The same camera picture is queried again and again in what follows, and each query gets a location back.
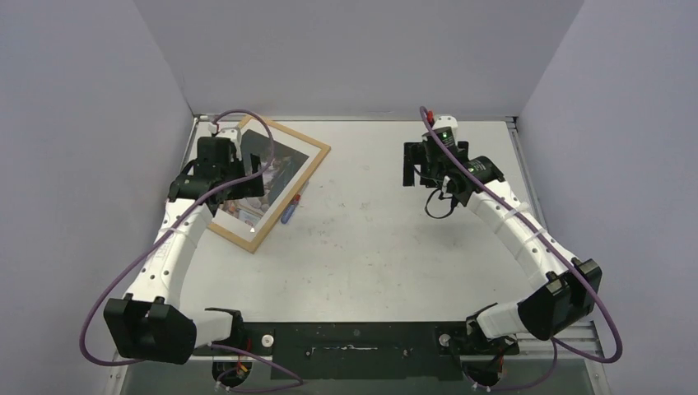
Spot wooden picture frame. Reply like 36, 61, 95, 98
208, 115, 331, 253

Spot blue red screwdriver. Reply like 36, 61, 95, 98
280, 193, 301, 225

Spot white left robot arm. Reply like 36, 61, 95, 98
103, 137, 264, 365

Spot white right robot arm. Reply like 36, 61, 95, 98
403, 127, 603, 353

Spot cat photo print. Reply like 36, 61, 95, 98
220, 129, 309, 227

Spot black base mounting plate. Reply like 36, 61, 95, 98
192, 321, 520, 382

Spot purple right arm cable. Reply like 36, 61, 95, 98
418, 106, 624, 393

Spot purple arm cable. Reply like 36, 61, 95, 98
418, 106, 624, 393
79, 109, 305, 393

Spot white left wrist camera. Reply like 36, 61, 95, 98
218, 127, 242, 148

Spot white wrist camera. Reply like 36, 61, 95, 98
218, 127, 242, 148
432, 114, 458, 133

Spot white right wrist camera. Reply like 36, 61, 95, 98
432, 114, 458, 133

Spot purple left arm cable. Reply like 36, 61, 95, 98
79, 109, 305, 393

